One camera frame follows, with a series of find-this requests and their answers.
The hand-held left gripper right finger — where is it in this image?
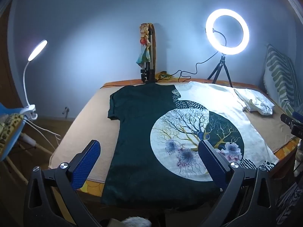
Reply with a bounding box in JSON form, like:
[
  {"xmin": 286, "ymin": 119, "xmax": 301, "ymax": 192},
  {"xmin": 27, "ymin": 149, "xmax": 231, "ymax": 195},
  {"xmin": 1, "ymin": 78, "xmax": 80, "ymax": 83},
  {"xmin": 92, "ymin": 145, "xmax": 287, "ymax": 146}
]
[{"xmin": 198, "ymin": 139, "xmax": 280, "ymax": 227}]

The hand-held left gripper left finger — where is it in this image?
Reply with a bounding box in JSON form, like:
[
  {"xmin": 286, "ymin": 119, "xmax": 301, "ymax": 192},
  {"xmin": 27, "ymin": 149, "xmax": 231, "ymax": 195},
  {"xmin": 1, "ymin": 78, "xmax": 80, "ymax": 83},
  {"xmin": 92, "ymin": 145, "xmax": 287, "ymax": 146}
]
[{"xmin": 24, "ymin": 140, "xmax": 102, "ymax": 227}]

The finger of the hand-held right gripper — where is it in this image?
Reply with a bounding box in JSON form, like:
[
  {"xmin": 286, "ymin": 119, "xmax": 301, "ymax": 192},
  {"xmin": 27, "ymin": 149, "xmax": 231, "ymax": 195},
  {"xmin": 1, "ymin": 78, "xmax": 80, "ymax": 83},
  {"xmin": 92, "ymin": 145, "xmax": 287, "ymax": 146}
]
[{"xmin": 280, "ymin": 111, "xmax": 303, "ymax": 127}]

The green and white tree-print t-shirt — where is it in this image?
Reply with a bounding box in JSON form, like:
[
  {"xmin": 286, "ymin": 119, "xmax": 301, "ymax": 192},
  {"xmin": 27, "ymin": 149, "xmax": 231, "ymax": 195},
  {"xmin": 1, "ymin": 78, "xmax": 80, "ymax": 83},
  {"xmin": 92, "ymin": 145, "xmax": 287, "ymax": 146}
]
[{"xmin": 101, "ymin": 82, "xmax": 280, "ymax": 210}]

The folded white garment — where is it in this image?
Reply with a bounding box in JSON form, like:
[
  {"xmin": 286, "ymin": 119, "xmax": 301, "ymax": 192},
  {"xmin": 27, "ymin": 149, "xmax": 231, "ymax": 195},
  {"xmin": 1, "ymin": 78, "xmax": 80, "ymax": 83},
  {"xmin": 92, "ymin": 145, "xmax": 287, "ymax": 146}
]
[{"xmin": 234, "ymin": 88, "xmax": 275, "ymax": 116}]

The beige blanket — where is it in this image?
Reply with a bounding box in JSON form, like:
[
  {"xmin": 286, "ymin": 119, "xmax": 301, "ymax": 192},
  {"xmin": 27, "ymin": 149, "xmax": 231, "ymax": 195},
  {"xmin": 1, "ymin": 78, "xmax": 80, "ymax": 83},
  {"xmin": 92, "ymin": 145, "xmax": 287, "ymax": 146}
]
[{"xmin": 48, "ymin": 82, "xmax": 299, "ymax": 185}]

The green striped pillow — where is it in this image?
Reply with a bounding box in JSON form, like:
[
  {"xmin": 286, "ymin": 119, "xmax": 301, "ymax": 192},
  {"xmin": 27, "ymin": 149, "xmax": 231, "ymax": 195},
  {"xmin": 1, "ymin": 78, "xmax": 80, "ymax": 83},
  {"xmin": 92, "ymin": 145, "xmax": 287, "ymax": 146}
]
[{"xmin": 263, "ymin": 44, "xmax": 301, "ymax": 116}]

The dark striped clothing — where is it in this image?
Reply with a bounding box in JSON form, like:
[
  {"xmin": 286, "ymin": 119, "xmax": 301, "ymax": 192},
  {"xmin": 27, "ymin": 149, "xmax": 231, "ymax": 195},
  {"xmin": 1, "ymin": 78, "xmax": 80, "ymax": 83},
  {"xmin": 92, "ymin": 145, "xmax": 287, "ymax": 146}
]
[{"xmin": 276, "ymin": 182, "xmax": 303, "ymax": 227}]

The blue chair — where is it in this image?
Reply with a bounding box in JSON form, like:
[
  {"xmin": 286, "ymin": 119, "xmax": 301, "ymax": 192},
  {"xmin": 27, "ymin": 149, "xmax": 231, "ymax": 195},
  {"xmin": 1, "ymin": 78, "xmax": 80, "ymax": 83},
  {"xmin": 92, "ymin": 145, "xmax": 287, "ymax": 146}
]
[{"xmin": 0, "ymin": 103, "xmax": 55, "ymax": 187}]

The white furry thing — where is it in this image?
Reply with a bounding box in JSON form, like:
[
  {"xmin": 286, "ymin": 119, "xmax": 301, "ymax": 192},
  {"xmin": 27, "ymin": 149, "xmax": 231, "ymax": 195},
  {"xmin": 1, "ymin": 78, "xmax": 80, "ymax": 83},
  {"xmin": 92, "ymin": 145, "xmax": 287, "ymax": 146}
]
[{"xmin": 119, "ymin": 216, "xmax": 152, "ymax": 227}]

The yellow green cloth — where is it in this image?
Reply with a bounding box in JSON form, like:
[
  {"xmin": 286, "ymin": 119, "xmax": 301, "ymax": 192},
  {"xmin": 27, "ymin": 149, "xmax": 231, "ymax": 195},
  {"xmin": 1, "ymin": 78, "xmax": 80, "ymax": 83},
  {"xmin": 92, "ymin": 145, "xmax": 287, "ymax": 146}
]
[{"xmin": 157, "ymin": 71, "xmax": 173, "ymax": 81}]

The folded silver tripod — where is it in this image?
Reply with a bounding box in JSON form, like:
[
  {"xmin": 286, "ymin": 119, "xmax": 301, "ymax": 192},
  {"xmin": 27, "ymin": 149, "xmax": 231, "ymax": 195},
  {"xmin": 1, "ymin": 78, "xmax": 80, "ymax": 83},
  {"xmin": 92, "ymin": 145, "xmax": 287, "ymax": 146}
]
[{"xmin": 138, "ymin": 23, "xmax": 158, "ymax": 84}]

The colourful scarf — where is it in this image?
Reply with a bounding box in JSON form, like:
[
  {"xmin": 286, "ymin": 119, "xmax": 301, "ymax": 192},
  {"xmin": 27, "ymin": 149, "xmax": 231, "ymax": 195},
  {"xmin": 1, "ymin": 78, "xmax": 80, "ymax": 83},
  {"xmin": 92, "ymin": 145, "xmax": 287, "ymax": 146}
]
[{"xmin": 136, "ymin": 23, "xmax": 152, "ymax": 64}]

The white clip desk lamp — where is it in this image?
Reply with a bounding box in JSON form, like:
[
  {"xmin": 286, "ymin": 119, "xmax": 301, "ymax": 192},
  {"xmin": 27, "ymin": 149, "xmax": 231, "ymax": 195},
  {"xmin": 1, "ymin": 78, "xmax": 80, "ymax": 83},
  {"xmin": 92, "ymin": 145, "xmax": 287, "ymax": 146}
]
[{"xmin": 22, "ymin": 40, "xmax": 48, "ymax": 120}]

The white lamp cable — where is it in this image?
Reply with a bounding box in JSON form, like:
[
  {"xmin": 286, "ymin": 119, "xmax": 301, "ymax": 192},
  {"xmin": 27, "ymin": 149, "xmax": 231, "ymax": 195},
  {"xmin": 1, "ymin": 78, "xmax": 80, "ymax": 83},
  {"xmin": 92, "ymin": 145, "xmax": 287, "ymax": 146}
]
[{"xmin": 24, "ymin": 118, "xmax": 62, "ymax": 145}]

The black ring light tripod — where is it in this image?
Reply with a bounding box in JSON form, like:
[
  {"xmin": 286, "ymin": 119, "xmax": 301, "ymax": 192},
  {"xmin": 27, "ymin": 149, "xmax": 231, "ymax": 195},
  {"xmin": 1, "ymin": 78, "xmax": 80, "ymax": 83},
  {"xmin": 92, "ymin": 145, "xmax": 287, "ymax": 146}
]
[{"xmin": 207, "ymin": 54, "xmax": 233, "ymax": 88}]

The black power cable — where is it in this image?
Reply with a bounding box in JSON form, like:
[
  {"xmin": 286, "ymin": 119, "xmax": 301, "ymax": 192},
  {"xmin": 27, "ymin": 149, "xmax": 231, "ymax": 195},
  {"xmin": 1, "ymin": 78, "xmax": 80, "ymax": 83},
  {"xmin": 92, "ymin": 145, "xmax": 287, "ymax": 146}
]
[{"xmin": 155, "ymin": 51, "xmax": 219, "ymax": 83}]

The white ring light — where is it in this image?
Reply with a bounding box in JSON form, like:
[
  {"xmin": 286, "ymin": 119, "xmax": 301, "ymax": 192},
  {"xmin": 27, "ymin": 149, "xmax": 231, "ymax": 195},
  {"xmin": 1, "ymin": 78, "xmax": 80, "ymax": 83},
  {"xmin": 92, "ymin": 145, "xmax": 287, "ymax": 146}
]
[{"xmin": 205, "ymin": 8, "xmax": 250, "ymax": 55}]

